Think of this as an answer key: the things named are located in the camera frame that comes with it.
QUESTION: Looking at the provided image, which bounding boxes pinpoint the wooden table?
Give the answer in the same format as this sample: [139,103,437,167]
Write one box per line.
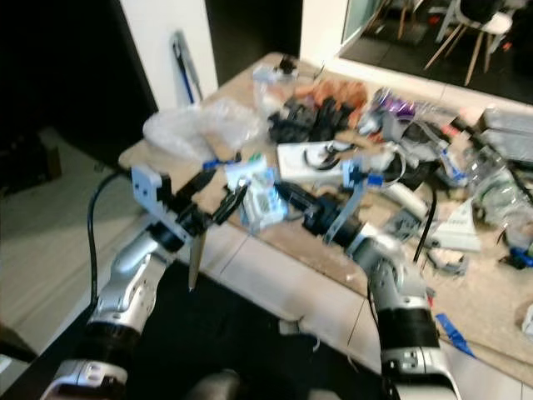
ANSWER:
[118,52,533,368]

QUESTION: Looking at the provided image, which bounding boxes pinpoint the blue-handled tool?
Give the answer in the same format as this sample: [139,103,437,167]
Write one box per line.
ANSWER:
[169,30,202,108]

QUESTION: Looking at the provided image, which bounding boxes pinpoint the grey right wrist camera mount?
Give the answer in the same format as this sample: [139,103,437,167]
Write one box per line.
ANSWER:
[325,157,386,248]

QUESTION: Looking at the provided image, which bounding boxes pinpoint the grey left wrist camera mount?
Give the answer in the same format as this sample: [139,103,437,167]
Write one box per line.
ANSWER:
[131,163,186,244]

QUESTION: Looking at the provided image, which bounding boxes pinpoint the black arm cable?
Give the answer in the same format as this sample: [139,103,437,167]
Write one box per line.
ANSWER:
[87,169,138,309]
[369,171,439,397]

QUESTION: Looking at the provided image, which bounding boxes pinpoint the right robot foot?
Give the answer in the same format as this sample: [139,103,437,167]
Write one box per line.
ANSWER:
[306,386,344,400]

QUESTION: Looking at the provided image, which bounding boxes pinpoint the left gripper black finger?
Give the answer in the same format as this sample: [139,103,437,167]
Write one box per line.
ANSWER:
[182,168,219,205]
[215,183,252,228]

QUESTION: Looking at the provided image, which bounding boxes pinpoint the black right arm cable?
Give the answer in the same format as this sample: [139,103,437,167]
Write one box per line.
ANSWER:
[369,171,439,397]

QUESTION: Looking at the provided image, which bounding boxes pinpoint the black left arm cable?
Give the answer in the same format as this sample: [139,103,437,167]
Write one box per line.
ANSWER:
[87,169,138,309]

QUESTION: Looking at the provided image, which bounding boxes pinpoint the blue tape strip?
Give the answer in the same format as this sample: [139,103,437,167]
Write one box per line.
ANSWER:
[204,157,242,172]

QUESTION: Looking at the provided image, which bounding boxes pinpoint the clear plastic bag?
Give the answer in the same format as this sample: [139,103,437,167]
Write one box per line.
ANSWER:
[142,98,267,163]

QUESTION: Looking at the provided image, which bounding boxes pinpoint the black floor mat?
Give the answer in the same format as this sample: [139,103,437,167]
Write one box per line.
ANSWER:
[0,258,384,400]

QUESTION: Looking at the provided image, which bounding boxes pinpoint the purple object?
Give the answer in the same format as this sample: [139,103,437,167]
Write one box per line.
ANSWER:
[371,86,419,122]

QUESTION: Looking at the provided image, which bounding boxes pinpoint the white flat box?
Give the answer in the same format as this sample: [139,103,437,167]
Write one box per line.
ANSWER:
[276,139,380,184]

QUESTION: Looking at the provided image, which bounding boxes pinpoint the grey box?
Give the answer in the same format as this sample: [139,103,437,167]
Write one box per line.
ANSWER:
[479,107,533,143]

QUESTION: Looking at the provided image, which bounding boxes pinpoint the orange gloves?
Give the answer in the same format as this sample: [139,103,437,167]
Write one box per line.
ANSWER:
[291,77,369,109]

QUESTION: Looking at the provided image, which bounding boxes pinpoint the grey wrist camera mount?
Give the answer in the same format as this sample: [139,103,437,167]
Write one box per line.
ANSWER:
[131,163,186,244]
[325,157,386,248]

